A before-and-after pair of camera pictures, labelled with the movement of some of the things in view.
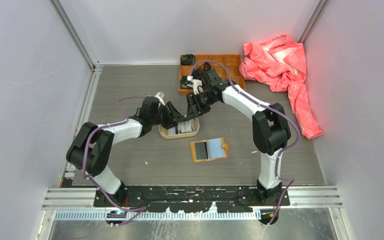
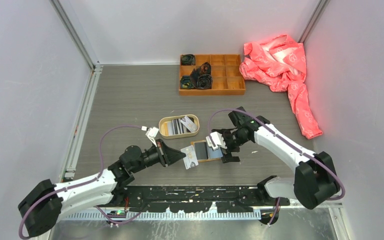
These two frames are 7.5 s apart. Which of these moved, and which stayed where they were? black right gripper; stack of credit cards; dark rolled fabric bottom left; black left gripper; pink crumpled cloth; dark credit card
Moved: black right gripper; black left gripper
Stayed: dark credit card; pink crumpled cloth; stack of credit cards; dark rolled fabric bottom left
